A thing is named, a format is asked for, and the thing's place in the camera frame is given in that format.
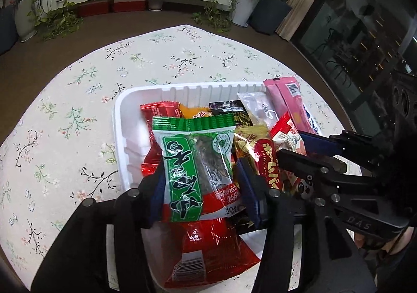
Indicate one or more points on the small plant in ribbed pot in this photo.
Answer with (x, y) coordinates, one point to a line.
(26, 19)

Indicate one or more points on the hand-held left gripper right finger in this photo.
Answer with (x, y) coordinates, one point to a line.
(249, 188)

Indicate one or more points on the dark red pie packet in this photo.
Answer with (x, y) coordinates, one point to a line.
(267, 162)

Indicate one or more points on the long shiny red packet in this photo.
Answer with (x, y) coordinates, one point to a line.
(159, 109)

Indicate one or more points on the black snack packet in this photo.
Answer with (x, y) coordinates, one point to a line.
(226, 107)

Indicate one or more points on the pink snack packet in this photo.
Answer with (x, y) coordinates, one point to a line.
(288, 100)

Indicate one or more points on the dark blue cake packet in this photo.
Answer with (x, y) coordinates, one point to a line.
(314, 126)

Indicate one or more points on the orange snack packet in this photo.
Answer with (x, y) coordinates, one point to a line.
(194, 113)

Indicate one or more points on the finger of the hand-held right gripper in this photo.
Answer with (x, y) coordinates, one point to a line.
(317, 143)
(303, 162)

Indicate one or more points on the gold snack packet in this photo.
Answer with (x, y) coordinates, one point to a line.
(247, 139)

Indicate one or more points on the person's right hand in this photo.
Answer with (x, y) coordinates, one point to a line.
(402, 242)

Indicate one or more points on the glass sliding door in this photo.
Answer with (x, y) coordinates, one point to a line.
(358, 35)

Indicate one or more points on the large red snack packet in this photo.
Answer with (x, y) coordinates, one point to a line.
(211, 247)

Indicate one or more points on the tall plant in dark pot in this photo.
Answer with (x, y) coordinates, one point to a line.
(7, 28)

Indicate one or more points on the white snack packet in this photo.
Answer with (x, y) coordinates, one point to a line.
(257, 107)

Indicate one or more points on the green seaweed packet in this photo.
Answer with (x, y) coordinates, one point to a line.
(192, 165)

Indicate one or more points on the small white pot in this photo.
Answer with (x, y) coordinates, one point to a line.
(155, 3)

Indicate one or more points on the white plastic tray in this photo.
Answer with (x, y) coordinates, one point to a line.
(136, 117)

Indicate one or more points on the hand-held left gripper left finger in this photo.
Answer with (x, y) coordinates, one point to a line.
(159, 188)

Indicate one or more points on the red and white cookie packet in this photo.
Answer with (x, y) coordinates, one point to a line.
(286, 133)

